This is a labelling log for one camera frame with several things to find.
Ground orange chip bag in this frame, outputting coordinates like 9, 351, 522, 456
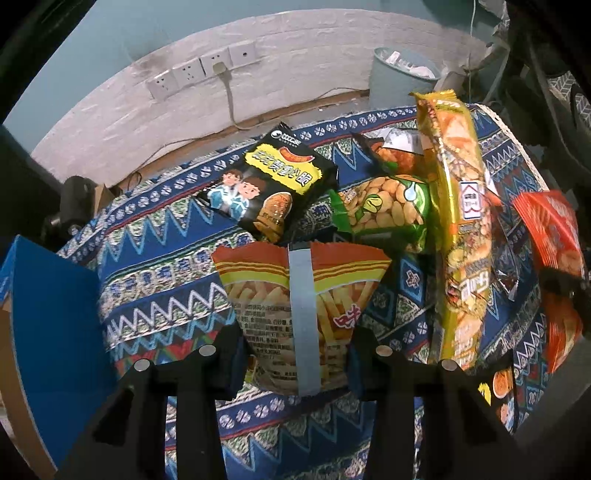
353, 127, 425, 176

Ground orange red fries bag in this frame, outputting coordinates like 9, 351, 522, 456
211, 242, 392, 397

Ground white appliance by bin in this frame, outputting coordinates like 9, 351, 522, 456
434, 44, 507, 102

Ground small cardboard box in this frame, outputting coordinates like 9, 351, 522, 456
93, 184, 115, 216

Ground light blue waste bin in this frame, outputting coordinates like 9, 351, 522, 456
369, 47, 441, 110

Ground blue patterned tablecloth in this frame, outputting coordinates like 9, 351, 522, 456
58, 104, 552, 479

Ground white wall sockets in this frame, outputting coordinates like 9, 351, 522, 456
147, 40, 259, 101

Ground blue cardboard box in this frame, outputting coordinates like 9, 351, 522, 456
1, 236, 116, 479

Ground long yellow cracker pack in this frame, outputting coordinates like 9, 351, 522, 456
414, 90, 492, 370

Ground green peanut snack bag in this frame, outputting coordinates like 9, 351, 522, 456
329, 174, 431, 253

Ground grey plug and cable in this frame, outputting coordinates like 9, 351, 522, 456
115, 62, 371, 190

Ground black yellow snack bag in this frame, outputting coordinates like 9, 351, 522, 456
197, 123, 339, 244
476, 350, 518, 433

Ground red chip bag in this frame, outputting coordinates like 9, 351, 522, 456
512, 190, 587, 373

